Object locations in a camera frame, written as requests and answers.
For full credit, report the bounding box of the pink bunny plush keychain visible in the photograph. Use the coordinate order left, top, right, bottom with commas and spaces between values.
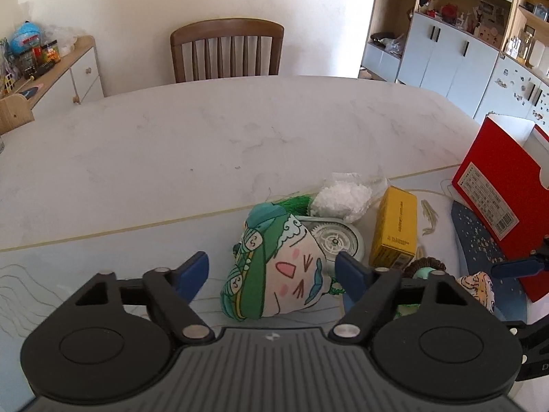
457, 272, 495, 313

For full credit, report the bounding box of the pale green soap bar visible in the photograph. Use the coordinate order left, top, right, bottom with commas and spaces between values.
395, 304, 420, 319

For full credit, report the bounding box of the yellow small carton box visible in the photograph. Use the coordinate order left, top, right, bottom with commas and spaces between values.
369, 186, 418, 270

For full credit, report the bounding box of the grey gear correction tape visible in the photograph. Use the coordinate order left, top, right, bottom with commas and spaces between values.
297, 216, 365, 277

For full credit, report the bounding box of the teal egg pencil sharpener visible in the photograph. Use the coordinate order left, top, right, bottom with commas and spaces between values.
414, 267, 446, 280

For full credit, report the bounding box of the brown scrunchie hair tie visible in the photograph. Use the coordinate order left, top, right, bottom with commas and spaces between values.
403, 256, 448, 280

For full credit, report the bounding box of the green pink plush pouch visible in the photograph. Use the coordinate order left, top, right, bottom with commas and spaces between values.
221, 203, 335, 322

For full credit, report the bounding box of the red shoe box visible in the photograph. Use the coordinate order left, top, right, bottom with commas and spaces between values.
450, 112, 549, 304

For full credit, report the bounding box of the white crystal plastic bag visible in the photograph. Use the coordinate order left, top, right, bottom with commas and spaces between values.
309, 173, 388, 223

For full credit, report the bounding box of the white wooden sideboard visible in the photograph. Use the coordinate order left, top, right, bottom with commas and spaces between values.
1, 35, 104, 134

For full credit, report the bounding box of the wooden dining chair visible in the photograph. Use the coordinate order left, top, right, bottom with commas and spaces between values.
170, 18, 285, 83

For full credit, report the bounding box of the blue globe toy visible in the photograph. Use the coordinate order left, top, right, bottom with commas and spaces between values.
10, 21, 41, 56

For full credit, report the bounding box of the white cabinet wall unit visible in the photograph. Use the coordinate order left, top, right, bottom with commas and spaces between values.
361, 0, 548, 129

